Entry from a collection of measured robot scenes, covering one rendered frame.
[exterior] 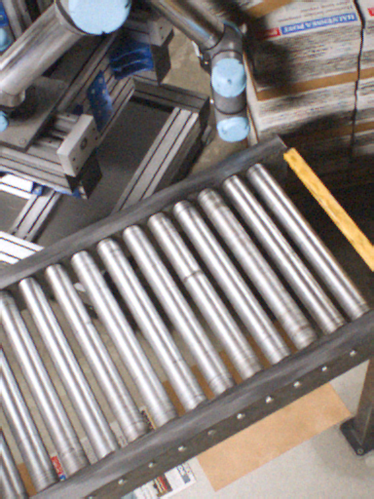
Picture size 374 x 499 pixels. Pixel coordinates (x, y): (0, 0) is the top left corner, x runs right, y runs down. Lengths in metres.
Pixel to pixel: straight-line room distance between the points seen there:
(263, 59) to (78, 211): 0.83
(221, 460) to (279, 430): 0.19
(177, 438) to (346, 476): 0.90
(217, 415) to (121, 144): 1.36
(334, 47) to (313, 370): 0.93
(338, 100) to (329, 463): 1.04
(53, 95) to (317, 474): 1.28
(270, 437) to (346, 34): 1.15
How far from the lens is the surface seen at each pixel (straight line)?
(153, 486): 2.33
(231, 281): 1.64
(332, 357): 1.57
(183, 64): 3.17
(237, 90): 1.74
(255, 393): 1.54
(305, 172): 1.77
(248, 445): 2.34
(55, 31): 1.61
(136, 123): 2.72
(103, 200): 2.54
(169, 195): 1.78
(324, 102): 2.27
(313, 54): 2.12
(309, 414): 2.37
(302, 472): 2.32
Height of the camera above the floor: 2.24
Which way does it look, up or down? 58 degrees down
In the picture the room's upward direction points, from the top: 12 degrees counter-clockwise
